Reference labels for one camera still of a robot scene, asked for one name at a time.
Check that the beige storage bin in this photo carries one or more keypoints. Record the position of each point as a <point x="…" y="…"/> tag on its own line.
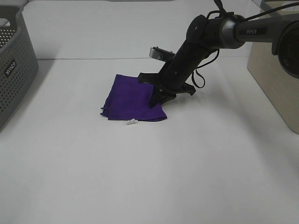
<point x="279" y="87"/>

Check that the purple towel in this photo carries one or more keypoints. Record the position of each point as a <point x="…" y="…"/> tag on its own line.
<point x="128" y="99"/>

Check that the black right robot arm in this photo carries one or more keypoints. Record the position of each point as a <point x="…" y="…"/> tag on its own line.
<point x="205" y="36"/>

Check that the grey perforated plastic basket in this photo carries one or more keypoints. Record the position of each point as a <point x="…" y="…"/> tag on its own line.
<point x="18" y="62"/>

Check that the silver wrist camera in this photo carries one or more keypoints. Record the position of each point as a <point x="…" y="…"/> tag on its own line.
<point x="161" y="54"/>

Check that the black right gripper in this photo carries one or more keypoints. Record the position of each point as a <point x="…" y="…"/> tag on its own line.
<point x="167" y="83"/>

